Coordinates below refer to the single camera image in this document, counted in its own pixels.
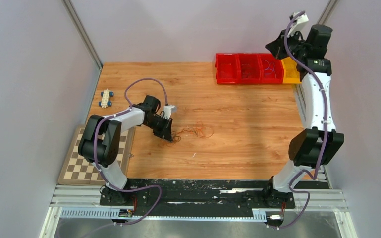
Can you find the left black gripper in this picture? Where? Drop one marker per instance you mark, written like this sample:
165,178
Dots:
166,132

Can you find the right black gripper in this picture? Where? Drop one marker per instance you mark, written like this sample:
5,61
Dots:
276,47

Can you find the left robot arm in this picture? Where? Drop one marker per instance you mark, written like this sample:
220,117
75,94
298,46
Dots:
100,141

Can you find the right red bin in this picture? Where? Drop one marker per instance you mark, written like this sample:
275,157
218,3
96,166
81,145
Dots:
272,72

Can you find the yellow bin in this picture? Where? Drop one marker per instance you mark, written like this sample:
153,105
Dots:
290,72

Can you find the middle red bin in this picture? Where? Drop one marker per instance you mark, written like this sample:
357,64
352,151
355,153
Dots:
250,70

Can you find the toy block car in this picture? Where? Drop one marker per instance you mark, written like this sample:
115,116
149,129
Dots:
106,98

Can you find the wooden chessboard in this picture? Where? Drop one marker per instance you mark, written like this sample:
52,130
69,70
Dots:
77,170

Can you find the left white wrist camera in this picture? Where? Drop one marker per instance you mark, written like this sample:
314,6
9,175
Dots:
168,110

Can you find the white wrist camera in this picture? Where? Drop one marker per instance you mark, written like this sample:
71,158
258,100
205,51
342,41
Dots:
168,110
297,21

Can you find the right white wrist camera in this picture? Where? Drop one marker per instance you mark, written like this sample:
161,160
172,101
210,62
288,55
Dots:
297,21

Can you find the slotted cable duct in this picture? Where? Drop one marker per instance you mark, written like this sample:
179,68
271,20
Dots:
115,214

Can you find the aluminium frame rail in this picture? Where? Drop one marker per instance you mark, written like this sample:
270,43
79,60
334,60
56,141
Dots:
314,200

